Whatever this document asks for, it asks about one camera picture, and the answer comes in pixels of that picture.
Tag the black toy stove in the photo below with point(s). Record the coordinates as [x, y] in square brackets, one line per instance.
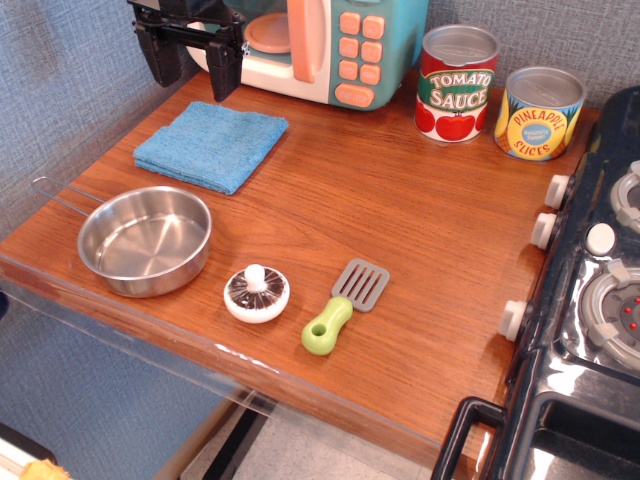
[572, 405]

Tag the white stove knob upper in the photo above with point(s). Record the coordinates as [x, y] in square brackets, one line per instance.
[556, 191]

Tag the teal toy microwave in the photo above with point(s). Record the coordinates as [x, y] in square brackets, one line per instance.
[350, 54]

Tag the yellow object bottom corner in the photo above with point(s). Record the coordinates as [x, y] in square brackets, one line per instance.
[44, 470]

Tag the pineapple slices can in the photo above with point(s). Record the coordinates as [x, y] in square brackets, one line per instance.
[539, 112]

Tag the tomato sauce can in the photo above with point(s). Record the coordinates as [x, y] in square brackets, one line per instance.
[456, 75]

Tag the stainless steel pan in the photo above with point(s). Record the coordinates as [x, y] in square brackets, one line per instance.
[143, 243]

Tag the clear acrylic table guard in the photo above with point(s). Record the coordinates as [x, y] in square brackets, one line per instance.
[395, 377]

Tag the green grey toy spatula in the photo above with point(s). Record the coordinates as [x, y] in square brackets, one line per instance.
[358, 288]

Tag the blue folded cloth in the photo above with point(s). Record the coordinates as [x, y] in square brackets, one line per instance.
[211, 146]

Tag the white stove knob middle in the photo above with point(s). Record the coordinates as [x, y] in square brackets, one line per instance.
[542, 230]

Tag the white brown toy mushroom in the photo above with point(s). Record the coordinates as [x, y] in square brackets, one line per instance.
[256, 294]

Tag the white stove knob lower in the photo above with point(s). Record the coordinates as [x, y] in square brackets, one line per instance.
[511, 319]

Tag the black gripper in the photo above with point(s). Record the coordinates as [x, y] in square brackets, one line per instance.
[161, 26]

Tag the white stove knob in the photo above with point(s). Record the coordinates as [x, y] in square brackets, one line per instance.
[556, 191]
[542, 230]
[511, 319]

